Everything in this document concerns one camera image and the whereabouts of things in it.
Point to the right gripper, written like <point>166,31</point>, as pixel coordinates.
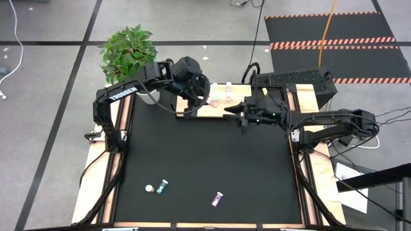
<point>266,112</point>

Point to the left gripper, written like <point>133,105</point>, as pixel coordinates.
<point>196,91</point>

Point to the blue translucent pill bottle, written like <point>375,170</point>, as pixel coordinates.
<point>215,84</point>
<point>162,187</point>

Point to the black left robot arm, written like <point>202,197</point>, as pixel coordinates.
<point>123,93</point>

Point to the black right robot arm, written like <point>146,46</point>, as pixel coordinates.
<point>337,120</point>

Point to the black table mat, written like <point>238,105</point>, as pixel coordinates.
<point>180,144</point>

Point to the white mounting plate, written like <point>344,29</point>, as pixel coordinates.
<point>295,136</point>

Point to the green plant in white pot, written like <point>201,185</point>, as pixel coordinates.
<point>128,54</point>

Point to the yellow translucent pill bottle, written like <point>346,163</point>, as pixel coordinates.
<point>149,188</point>

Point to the black clamp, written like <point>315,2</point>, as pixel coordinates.
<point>93,137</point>

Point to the white paper sheet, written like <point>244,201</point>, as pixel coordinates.
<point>345,171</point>

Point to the black floor mat striped edges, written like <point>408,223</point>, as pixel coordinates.
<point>353,61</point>

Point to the black desk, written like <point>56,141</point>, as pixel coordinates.
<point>379,176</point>

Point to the small blue object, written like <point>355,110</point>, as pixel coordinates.
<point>3,70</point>

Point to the wooden shelf with black frame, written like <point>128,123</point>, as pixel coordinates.
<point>212,113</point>

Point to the silver metal bracket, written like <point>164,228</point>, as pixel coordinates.
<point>293,229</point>
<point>120,229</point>

